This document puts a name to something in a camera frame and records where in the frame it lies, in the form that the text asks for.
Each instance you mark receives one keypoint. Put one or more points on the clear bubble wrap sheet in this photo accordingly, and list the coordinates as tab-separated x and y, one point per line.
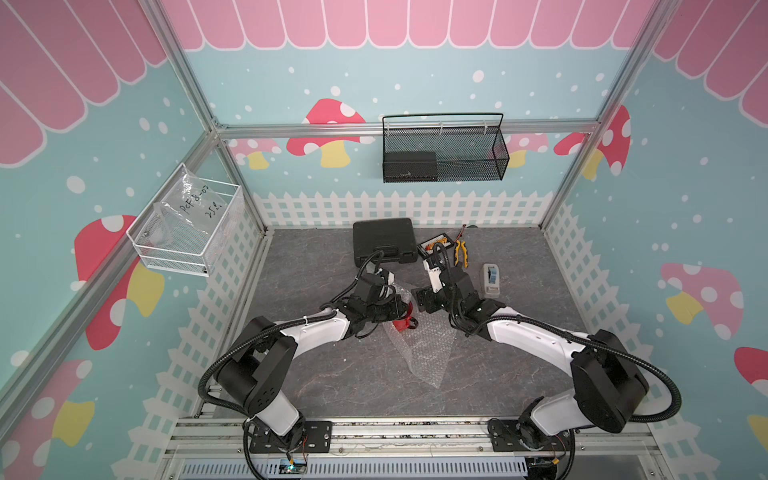
427	348

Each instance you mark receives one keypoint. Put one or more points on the black tray of connectors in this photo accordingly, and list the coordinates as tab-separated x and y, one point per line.
426	248

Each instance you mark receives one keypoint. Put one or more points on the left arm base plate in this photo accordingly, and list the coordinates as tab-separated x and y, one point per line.
305	437

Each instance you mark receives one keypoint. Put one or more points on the yellow handled pliers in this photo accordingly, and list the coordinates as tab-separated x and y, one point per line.
461	256

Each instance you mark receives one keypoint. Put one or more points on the white wire basket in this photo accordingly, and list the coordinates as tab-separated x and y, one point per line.
162	259

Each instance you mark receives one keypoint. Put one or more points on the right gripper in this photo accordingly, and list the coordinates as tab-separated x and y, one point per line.
420	301

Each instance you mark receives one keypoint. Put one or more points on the red mug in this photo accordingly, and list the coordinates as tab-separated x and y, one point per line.
407	321

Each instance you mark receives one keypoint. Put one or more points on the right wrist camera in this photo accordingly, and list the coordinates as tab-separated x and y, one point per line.
433	267

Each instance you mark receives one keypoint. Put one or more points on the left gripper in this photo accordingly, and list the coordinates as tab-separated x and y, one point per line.
395	300

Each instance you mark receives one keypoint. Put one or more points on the clear plastic bag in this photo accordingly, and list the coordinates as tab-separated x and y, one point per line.
186	216

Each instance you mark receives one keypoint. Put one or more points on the white tape dispenser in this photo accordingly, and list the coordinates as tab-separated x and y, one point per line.
491	280

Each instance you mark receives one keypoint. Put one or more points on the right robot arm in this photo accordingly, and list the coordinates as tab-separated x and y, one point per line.
610	387

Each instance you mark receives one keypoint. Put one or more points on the black plastic tool case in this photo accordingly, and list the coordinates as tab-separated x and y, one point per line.
394	236

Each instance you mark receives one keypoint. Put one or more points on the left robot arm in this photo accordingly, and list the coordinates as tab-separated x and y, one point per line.
248	378

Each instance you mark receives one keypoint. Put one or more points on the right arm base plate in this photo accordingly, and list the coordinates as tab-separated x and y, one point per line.
511	435

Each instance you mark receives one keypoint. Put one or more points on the black wire mesh basket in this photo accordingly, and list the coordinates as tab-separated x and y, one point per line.
468	146

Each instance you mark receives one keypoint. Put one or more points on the black box in basket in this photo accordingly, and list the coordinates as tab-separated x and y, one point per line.
409	166

